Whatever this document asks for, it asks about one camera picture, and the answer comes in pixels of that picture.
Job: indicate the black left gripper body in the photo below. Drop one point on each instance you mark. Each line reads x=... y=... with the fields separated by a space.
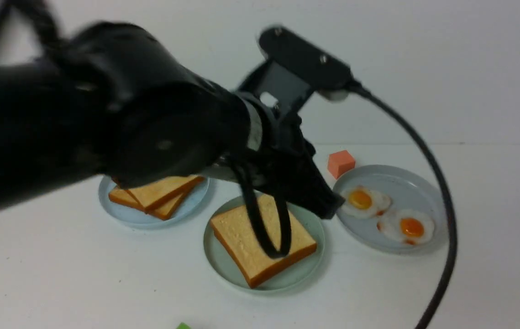
x=278 y=160

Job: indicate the toast slice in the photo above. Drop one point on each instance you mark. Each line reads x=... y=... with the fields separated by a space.
x=163 y=212
x=241 y=237
x=155 y=194

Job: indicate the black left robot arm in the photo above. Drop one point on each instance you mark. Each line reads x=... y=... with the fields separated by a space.
x=111 y=100

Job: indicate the orange cube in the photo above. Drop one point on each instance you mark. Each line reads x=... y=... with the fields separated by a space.
x=339 y=163

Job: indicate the left fried egg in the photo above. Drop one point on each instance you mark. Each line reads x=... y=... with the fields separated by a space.
x=362 y=202

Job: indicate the fried egg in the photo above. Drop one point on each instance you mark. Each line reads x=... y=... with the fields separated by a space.
x=362 y=202
x=407 y=226

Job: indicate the mint green centre plate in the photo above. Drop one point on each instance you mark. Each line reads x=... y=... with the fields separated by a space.
x=223 y=265

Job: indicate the grey egg plate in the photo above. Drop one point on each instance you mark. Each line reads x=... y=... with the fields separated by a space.
x=408 y=191

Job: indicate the right fried egg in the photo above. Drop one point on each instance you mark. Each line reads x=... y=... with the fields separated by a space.
x=407 y=226

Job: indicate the light blue bread plate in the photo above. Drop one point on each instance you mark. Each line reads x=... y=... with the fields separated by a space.
x=136 y=219

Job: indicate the green cube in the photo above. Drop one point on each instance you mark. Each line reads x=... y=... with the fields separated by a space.
x=183 y=326

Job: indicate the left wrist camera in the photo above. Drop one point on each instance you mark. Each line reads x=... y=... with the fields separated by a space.
x=293 y=69

